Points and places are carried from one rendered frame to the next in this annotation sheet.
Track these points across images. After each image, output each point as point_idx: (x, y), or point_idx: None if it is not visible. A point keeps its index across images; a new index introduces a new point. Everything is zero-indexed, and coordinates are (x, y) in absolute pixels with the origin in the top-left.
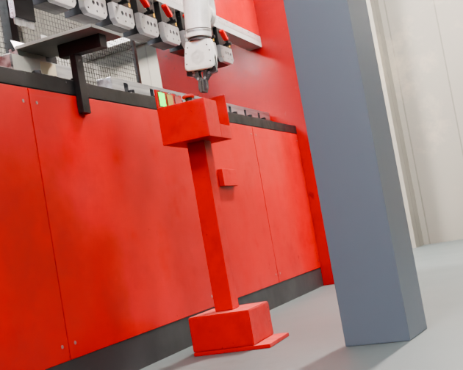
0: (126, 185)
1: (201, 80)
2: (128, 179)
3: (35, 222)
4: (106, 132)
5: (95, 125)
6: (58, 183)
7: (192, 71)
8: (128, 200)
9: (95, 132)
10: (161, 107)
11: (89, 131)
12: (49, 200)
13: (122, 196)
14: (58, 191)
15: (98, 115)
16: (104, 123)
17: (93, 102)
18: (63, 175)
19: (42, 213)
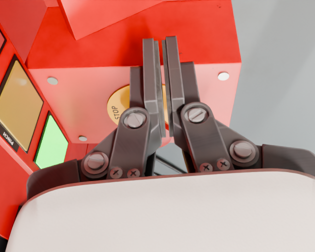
0: (13, 29)
1: (161, 136)
2: (1, 23)
3: (94, 145)
4: None
5: (10, 175)
6: (76, 153)
7: (31, 200)
8: (22, 11)
9: (18, 165)
10: (82, 143)
11: (26, 175)
12: (84, 148)
13: (28, 33)
14: (78, 147)
15: None
16: None
17: None
18: (71, 155)
19: (90, 146)
